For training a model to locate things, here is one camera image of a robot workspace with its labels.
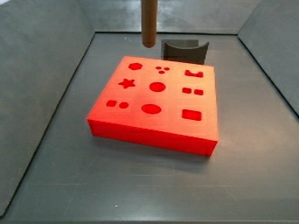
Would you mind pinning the brown oval peg rod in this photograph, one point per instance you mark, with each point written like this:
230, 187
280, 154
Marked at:
148, 22

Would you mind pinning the red shape-sorting block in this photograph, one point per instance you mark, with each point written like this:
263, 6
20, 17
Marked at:
159, 103

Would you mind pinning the dark grey curved holder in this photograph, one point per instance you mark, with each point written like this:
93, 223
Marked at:
184, 50

